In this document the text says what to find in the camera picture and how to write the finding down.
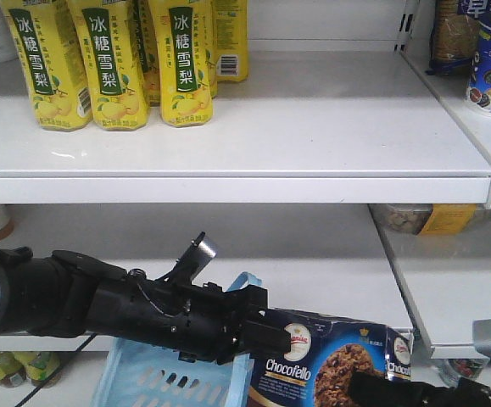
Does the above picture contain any yellow pear drink bottle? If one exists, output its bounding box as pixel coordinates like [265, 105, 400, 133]
[148, 1, 213, 128]
[0, 1, 92, 131]
[67, 1, 149, 131]

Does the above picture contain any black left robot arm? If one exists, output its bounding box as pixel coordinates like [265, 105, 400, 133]
[0, 247, 291, 365]

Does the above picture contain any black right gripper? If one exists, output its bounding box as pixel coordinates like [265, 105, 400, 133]
[349, 372, 491, 407]

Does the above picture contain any Chocofello cookie box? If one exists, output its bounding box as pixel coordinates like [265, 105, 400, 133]
[247, 309, 412, 406]

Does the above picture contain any clear cookie tub yellow label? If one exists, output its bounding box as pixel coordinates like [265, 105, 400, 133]
[370, 203, 478, 236]

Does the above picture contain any white store shelving unit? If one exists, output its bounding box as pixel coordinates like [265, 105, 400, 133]
[0, 0, 491, 407]

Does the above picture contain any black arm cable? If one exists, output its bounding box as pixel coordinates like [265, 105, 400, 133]
[7, 332, 98, 407]

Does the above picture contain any light blue plastic basket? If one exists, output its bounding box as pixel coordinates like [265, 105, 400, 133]
[90, 270, 267, 407]

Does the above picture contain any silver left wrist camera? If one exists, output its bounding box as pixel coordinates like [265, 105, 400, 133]
[168, 231, 218, 283]

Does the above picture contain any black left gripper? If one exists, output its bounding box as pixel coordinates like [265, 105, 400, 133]
[85, 273, 291, 365]

